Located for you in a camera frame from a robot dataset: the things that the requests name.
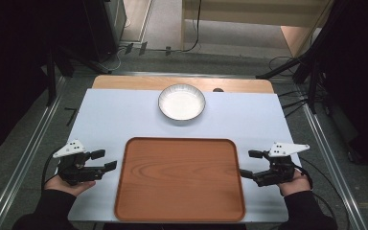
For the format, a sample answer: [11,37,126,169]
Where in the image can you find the black metal stand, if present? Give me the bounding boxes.
[44,44,111,107]

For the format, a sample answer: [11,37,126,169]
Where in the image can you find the black floor cables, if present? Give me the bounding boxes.
[267,55,312,119]

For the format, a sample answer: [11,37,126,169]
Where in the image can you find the light wooden furniture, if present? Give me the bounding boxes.
[180,0,334,59]

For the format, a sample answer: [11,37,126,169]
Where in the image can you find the white table mat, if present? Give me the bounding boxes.
[67,88,302,224]

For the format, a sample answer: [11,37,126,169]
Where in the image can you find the white round bowl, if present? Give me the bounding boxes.
[157,83,207,122]

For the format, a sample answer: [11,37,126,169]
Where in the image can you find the black tripod stand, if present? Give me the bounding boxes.
[256,0,358,115]

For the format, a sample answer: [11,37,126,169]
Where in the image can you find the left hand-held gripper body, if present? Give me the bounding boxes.
[53,139,105,187]

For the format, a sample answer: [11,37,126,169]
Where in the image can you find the person's left hand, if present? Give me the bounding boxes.
[43,173,97,197]

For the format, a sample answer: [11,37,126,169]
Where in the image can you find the person's right hand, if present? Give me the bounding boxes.
[277,171,312,196]

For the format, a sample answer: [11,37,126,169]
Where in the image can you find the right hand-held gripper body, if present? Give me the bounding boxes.
[252,142,311,188]

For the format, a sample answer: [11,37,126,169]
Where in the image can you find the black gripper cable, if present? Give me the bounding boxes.
[293,156,351,230]
[40,148,62,193]

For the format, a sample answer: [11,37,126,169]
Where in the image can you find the metal floor rail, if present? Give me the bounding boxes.
[0,76,67,230]
[301,103,368,230]

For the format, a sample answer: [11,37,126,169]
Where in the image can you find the white floor cable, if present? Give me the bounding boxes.
[106,46,128,72]

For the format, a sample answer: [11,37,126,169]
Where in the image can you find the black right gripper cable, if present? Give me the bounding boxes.
[293,156,351,230]

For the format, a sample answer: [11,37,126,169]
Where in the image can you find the wooden table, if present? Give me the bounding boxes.
[91,75,275,95]

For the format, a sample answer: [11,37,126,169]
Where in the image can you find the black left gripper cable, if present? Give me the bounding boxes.
[40,148,62,193]

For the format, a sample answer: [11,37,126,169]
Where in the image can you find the black hanging cable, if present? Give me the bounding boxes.
[172,0,203,55]

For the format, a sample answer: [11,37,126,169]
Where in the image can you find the brown wooden tray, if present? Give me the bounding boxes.
[113,136,246,224]

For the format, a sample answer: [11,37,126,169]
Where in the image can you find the black cabinet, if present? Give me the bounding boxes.
[81,0,127,64]

